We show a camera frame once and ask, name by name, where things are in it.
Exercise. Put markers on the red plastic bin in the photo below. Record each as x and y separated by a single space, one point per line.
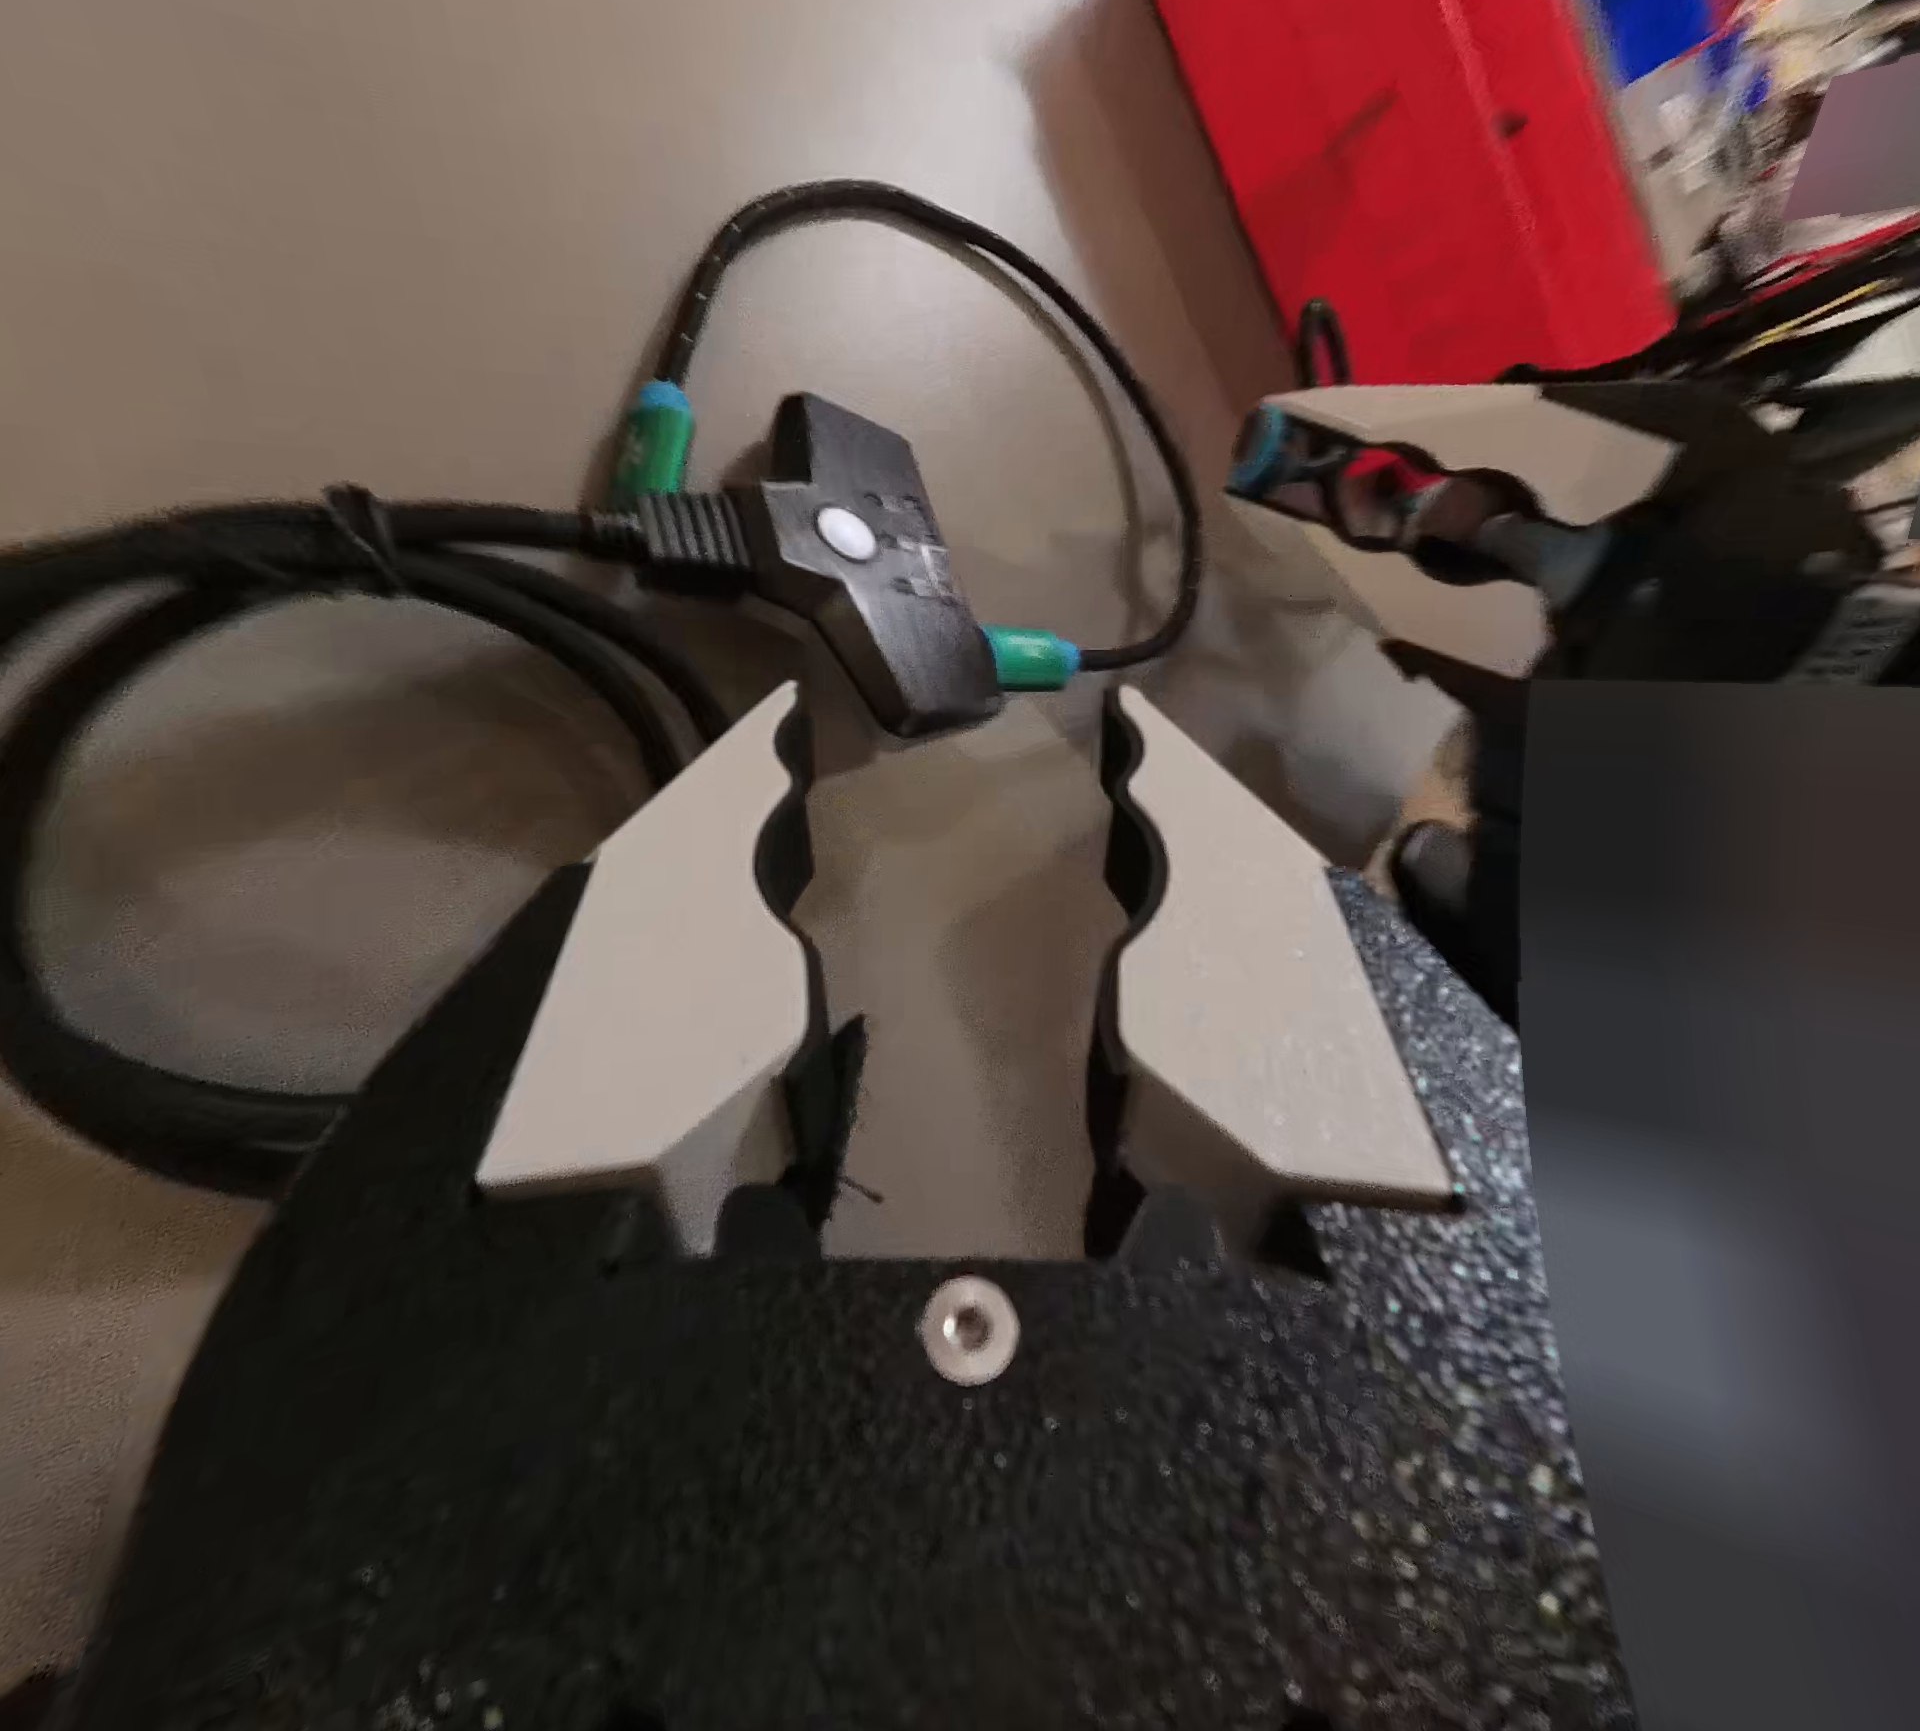
1349 38

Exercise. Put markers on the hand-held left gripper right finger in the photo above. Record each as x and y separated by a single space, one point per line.
1275 1009

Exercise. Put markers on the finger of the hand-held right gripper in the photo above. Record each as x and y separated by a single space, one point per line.
1499 428
1440 608

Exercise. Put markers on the black hdmi switch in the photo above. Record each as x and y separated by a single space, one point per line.
887 608

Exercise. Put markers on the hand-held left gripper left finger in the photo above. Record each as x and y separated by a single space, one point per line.
645 1009

